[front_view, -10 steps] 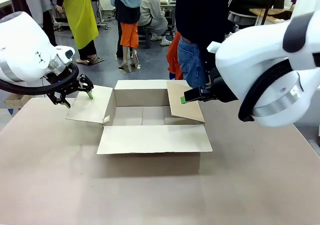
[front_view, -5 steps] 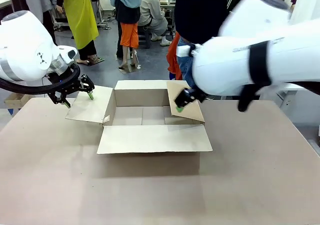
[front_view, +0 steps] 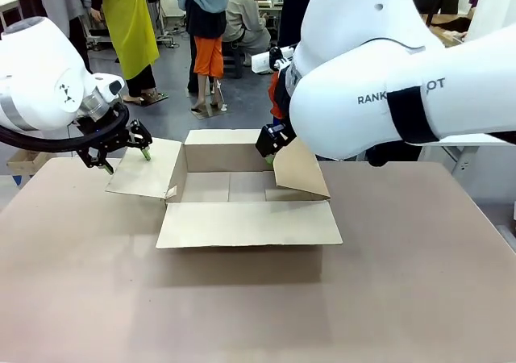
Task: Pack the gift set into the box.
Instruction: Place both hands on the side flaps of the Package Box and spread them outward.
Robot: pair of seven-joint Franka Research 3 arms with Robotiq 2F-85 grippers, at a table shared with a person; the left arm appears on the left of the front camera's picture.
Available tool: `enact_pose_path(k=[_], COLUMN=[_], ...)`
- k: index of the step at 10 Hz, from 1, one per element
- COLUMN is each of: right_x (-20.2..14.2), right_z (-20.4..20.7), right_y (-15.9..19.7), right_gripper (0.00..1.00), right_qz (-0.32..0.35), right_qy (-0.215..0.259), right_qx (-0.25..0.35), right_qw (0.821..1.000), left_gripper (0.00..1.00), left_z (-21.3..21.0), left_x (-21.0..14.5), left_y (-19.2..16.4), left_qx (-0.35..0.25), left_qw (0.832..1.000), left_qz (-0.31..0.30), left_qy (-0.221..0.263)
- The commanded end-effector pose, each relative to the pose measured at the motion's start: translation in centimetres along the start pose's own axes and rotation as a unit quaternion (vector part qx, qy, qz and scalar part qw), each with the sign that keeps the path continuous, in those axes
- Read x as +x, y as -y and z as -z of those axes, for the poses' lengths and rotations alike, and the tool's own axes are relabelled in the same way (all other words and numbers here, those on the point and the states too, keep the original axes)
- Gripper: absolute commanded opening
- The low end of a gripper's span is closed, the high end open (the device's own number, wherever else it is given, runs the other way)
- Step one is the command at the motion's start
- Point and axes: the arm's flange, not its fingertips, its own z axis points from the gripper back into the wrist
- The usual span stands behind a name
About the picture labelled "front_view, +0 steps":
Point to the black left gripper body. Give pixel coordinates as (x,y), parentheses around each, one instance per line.
(105,139)

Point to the orange fabric piece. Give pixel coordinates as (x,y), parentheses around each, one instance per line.
(277,101)

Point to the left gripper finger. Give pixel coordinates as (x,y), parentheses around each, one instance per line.
(101,161)
(142,139)

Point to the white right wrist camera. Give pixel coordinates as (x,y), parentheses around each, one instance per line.
(264,60)

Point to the seated person beige hoodie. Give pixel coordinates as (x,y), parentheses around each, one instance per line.
(246,20)

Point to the small cardboard tray box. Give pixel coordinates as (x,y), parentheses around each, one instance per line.
(24,162)

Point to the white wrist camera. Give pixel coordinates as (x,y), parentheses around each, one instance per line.
(106,85)
(264,60)

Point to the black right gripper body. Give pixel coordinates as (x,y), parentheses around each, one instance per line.
(278,137)

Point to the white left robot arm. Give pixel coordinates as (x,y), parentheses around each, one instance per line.
(40,68)

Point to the brown cardboard box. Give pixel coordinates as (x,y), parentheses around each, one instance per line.
(242,226)

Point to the white metal side table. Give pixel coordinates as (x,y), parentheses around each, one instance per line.
(475,145)

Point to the person in yellow apron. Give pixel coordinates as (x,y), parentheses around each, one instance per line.
(129,24)

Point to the figure in orange trousers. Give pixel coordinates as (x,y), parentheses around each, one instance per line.
(207,56)

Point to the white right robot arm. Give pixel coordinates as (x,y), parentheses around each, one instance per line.
(363,56)

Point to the person in navy jacket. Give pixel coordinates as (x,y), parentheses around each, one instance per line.
(292,12)

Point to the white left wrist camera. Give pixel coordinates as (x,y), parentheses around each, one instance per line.
(106,85)

